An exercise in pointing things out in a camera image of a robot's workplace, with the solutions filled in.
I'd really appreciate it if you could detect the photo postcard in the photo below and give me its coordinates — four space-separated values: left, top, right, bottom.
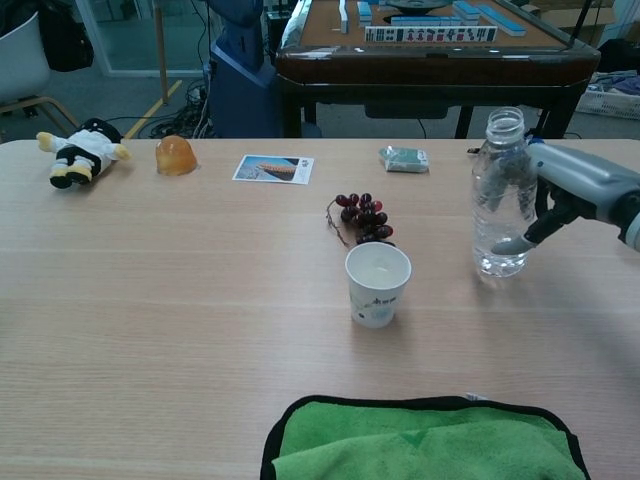
232 154 316 185

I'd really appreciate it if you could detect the clear plastic water bottle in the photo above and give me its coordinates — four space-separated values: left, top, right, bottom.
471 106 540 279

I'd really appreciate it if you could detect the black floor cable tangle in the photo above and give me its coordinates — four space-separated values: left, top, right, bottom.
149 84 219 139

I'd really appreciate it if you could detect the black bag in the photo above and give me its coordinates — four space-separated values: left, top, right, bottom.
37 0 95 73

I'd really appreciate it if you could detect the white paper cup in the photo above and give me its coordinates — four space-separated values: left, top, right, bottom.
344 241 413 330

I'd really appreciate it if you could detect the face-up mahjong tile row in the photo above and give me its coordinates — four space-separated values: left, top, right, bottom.
364 25 499 44

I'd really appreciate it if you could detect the white chair with wooden legs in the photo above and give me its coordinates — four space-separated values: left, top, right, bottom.
0 9 81 142

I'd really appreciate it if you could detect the black and white plush doll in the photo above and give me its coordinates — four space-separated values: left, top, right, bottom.
35 117 134 190

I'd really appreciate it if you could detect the brown mahjong table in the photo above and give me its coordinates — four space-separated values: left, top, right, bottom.
274 0 601 140

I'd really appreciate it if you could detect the blue machine base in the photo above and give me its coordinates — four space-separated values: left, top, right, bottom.
207 0 281 139

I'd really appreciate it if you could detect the red grape bunch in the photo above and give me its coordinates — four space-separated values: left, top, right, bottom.
325 191 396 249

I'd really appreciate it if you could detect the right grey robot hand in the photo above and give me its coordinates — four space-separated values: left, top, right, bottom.
482 142 640 257

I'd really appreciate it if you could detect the white plastic basket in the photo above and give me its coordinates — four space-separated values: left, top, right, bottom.
574 84 640 121

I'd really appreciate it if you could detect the green tissue pack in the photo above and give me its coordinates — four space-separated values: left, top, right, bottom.
377 145 430 174

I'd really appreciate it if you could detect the green cloth with black edge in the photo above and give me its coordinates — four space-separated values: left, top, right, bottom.
260 393 591 480

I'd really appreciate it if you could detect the orange round bun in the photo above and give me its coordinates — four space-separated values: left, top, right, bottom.
155 134 198 177

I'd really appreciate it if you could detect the wooden pole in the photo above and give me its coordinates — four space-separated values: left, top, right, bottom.
153 0 169 106

